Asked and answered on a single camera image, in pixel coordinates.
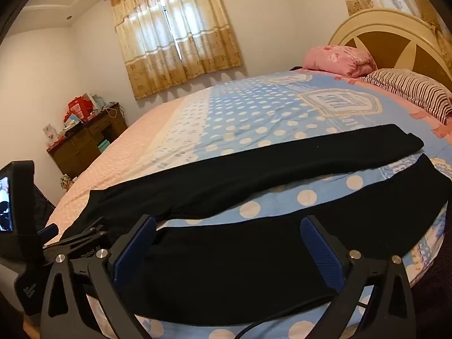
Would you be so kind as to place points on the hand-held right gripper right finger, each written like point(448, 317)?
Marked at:
point(321, 250)

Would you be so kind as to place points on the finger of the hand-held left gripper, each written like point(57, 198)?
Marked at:
point(49, 230)
point(77, 238)

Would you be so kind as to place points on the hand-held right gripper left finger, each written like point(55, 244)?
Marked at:
point(134, 250)

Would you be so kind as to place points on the black pants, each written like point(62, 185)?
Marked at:
point(247, 265)

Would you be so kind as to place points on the patterned bag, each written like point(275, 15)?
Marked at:
point(67, 182)

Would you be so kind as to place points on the brown wooden desk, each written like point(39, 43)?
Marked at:
point(81, 144)

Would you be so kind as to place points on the teal box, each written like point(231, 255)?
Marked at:
point(104, 145)

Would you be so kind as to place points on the red bags on desk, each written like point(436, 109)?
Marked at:
point(79, 107)

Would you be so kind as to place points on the pale paper bags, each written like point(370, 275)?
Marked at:
point(98, 102)

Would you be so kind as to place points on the dark maroon cloth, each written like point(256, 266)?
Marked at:
point(438, 296)

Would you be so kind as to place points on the polka dot bed quilt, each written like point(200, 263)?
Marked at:
point(247, 113)

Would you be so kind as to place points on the striped pillow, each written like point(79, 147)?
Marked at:
point(413, 90)

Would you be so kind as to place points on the pink floral pillow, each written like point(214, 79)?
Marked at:
point(339, 60)

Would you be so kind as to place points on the wide beige patterned curtain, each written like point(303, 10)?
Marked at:
point(176, 42)

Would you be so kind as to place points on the cream wooden headboard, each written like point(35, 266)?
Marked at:
point(388, 24)

